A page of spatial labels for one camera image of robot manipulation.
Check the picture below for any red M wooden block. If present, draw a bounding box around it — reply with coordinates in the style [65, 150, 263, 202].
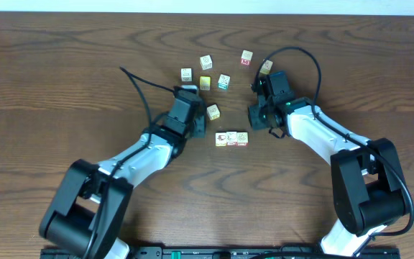
[241, 50, 253, 66]

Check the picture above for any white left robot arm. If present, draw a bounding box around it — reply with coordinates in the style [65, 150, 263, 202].
[39, 101, 206, 259]

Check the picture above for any yellow topped wooden block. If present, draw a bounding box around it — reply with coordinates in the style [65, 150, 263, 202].
[199, 76, 211, 91]

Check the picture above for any yellow sided wooden block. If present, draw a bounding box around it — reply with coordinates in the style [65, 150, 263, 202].
[206, 104, 221, 121]

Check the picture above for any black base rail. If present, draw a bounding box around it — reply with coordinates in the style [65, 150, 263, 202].
[40, 245, 401, 259]

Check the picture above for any pale yellow wooden block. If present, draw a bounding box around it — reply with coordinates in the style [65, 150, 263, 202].
[259, 60, 273, 75]

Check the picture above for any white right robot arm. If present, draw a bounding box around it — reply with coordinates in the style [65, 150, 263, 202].
[248, 76, 414, 258]

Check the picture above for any white circle-print wooden block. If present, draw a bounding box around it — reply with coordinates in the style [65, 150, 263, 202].
[200, 55, 213, 70]

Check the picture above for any white red-print wooden block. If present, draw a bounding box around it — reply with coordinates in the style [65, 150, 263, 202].
[180, 68, 193, 82]

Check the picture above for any red printed wooden block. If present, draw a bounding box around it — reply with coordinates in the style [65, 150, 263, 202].
[226, 132, 237, 146]

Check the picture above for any green lettered wooden block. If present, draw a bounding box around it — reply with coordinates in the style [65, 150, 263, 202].
[218, 74, 231, 90]

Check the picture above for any acorn picture wooden block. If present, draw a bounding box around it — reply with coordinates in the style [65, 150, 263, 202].
[215, 132, 227, 147]

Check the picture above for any black right camera cable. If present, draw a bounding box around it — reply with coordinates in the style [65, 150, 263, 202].
[252, 45, 414, 237]

